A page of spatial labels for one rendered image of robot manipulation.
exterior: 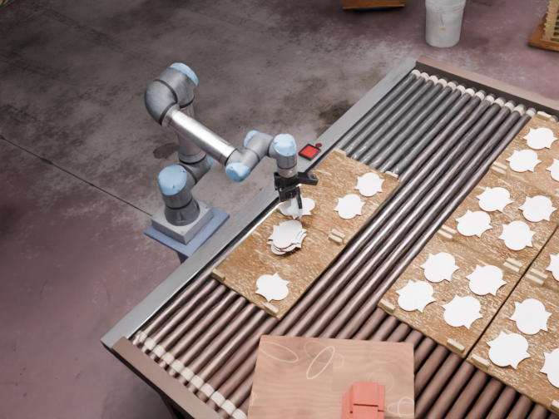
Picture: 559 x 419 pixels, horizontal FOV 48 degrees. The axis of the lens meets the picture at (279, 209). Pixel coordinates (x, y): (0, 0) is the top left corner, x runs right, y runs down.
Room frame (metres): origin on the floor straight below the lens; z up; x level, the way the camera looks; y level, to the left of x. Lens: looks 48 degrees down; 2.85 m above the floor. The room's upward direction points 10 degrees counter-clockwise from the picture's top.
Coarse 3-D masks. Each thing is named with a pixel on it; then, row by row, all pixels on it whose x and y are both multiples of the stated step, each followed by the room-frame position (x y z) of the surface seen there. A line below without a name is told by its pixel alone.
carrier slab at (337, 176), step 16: (336, 160) 1.98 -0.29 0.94; (352, 160) 1.96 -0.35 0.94; (320, 176) 1.90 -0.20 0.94; (336, 176) 1.88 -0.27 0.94; (352, 176) 1.86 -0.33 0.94; (384, 176) 1.83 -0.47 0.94; (304, 192) 1.82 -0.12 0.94; (320, 192) 1.81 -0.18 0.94; (336, 192) 1.79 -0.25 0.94; (352, 192) 1.77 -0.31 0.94; (384, 192) 1.74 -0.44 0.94; (320, 208) 1.72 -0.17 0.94; (368, 208) 1.67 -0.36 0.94; (320, 224) 1.63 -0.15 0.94; (336, 224) 1.61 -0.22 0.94; (352, 224) 1.60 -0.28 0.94
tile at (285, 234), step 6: (288, 222) 1.62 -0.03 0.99; (276, 228) 1.60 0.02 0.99; (282, 228) 1.60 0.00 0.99; (288, 228) 1.59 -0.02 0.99; (294, 228) 1.58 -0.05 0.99; (276, 234) 1.57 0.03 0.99; (282, 234) 1.56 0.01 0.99; (288, 234) 1.56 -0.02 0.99; (294, 234) 1.55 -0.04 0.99; (276, 240) 1.54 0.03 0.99; (282, 240) 1.53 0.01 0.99; (288, 240) 1.53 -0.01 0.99; (294, 240) 1.52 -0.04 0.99; (276, 246) 1.51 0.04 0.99; (282, 246) 1.50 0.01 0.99; (288, 246) 1.50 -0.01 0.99
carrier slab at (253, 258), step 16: (272, 224) 1.67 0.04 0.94; (304, 224) 1.64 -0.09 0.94; (256, 240) 1.60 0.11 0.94; (304, 240) 1.56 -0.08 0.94; (320, 240) 1.55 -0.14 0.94; (240, 256) 1.54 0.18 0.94; (256, 256) 1.52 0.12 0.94; (272, 256) 1.51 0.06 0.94; (288, 256) 1.50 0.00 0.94; (304, 256) 1.48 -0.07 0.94; (320, 256) 1.47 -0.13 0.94; (336, 256) 1.46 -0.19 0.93; (224, 272) 1.48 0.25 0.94; (240, 272) 1.46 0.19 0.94; (256, 272) 1.45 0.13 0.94; (272, 272) 1.43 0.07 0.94; (288, 272) 1.42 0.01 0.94; (304, 272) 1.41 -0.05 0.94; (320, 272) 1.40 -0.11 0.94; (240, 288) 1.38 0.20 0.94; (256, 288) 1.37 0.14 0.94; (288, 288) 1.35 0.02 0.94; (304, 288) 1.33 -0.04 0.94; (256, 304) 1.30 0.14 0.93; (272, 304) 1.29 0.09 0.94; (288, 304) 1.28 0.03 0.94
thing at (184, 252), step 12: (216, 216) 1.83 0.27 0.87; (228, 216) 1.83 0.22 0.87; (204, 228) 1.78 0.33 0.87; (216, 228) 1.77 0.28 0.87; (156, 240) 1.77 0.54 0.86; (168, 240) 1.74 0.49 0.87; (192, 240) 1.72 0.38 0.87; (204, 240) 1.71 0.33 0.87; (180, 252) 1.67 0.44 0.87; (192, 252) 1.66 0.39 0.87
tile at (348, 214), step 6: (348, 198) 1.74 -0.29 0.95; (354, 198) 1.73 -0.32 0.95; (342, 204) 1.71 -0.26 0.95; (348, 204) 1.70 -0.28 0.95; (354, 204) 1.70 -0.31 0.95; (360, 204) 1.69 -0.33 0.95; (336, 210) 1.68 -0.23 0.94; (342, 210) 1.67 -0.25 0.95; (348, 210) 1.67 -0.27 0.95; (354, 210) 1.66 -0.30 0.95; (360, 210) 1.66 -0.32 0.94; (342, 216) 1.64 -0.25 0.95; (348, 216) 1.64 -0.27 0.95; (354, 216) 1.64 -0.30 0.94
